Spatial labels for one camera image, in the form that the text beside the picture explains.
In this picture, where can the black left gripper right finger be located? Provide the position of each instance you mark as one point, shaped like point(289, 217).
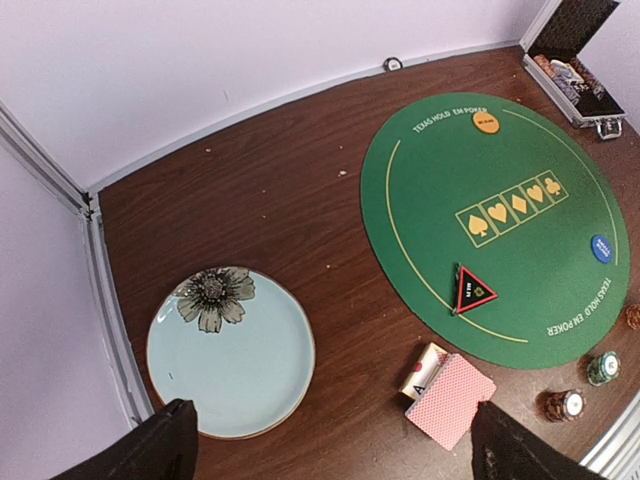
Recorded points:
point(505, 449)

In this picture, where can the green chip stack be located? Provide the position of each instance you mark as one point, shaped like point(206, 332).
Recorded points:
point(603, 369)

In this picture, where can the chips inside case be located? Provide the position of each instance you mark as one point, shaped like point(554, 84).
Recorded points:
point(583, 90)

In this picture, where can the metal front rail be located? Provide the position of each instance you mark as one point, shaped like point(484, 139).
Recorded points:
point(616, 455)

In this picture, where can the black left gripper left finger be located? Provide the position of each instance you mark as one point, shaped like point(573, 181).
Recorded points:
point(165, 446)

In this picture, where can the blue small blind button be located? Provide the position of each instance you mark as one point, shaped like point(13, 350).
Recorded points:
point(602, 249)

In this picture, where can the red black chip stack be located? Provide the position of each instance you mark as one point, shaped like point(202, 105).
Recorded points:
point(562, 406)

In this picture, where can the left aluminium frame post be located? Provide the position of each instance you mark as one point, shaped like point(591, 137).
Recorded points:
point(132, 394)

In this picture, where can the orange chip stack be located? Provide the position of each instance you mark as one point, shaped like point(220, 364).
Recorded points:
point(632, 316)

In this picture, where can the black red triangular dealer marker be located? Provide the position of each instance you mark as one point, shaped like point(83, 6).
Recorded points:
point(470, 291)

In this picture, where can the red-backed playing card deck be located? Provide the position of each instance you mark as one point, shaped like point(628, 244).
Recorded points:
point(445, 410)

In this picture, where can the light blue flower plate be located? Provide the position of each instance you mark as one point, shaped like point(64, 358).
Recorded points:
point(238, 345)

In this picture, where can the gold playing card box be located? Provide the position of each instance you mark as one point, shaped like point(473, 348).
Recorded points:
point(424, 370)

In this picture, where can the small round wall socket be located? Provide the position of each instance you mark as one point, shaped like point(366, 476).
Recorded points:
point(392, 64)

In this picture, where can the round green poker mat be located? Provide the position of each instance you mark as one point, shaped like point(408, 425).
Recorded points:
point(517, 208)

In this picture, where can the orange big blind button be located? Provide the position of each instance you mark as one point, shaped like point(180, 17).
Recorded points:
point(486, 122)

